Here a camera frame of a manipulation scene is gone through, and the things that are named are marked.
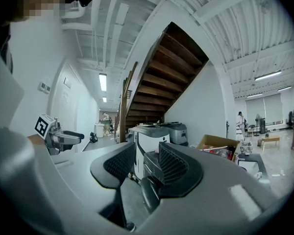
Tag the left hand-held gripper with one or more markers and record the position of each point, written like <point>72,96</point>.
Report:
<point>42,126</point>

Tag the framed door sign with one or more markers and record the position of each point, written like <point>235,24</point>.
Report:
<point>67,82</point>

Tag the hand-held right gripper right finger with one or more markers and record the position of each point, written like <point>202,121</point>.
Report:
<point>178,172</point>

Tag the person's black trouser leg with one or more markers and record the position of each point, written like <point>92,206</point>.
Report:
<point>149,195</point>

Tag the person's left forearm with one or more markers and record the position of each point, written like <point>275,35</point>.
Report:
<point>36,139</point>

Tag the red plastic item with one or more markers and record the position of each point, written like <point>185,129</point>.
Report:
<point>220,152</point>

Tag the white desk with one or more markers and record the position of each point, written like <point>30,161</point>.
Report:
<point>99,130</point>

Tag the white wall control panel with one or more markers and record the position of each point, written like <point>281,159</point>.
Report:
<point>42,86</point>
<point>47,88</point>

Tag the flat beige board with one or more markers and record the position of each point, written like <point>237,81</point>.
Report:
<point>147,124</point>

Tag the white window blinds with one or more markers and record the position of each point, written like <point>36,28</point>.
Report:
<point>263,109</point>

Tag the white ceiling pipe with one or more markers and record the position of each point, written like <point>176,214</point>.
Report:
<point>76,27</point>

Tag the person's face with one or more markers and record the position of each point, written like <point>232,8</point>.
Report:
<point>44,2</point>

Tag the white black floor-cleaning robot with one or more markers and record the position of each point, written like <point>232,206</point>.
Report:
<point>152,141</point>

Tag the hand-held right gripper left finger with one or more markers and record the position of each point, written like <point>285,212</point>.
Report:
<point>112,165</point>

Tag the long metal rod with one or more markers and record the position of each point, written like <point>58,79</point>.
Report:
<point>213,148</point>

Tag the low wooden table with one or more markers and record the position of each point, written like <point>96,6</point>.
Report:
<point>270,139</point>

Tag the cardboard box of items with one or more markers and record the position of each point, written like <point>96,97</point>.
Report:
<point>215,141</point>

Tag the black chair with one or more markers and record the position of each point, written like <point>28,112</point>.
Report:
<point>252,128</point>

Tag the white panel door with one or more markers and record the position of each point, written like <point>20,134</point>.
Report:
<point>63,106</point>

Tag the small grey bin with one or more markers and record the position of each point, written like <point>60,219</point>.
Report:
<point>259,142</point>

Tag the black backpack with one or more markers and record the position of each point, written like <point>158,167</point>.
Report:
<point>93,137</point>

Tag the person's dark sneaker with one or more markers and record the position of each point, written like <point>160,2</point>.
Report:
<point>131,226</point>

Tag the black standing fan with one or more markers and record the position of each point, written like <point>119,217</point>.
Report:
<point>257,121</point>

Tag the black sink stand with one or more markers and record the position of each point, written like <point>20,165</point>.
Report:
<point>250,157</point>

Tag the dark wooden staircase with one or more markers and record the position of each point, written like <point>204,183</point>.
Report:
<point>161,82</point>

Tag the person's black shirt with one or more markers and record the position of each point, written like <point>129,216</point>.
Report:
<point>5,53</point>

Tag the black speaker box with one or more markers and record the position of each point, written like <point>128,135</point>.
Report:
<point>262,125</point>

